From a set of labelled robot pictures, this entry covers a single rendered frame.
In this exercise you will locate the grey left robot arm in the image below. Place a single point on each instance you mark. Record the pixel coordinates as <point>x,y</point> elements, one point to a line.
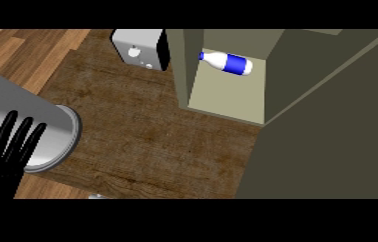
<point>46,126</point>

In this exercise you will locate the white bottle with blue label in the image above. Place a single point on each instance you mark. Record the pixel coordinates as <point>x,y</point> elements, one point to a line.
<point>230,62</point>

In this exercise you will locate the olive wooden cabinet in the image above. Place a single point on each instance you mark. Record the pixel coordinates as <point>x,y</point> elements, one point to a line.
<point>227,96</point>

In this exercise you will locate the small grey object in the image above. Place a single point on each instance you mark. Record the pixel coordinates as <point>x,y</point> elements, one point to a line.
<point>98,196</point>

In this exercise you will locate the dark olive cabinet door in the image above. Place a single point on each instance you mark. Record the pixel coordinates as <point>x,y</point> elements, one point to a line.
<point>315,136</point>

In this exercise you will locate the white box appliance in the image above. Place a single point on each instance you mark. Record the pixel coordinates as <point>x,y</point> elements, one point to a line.
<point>141,47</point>

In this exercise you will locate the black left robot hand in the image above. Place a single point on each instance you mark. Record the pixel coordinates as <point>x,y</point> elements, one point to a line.
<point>11,159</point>

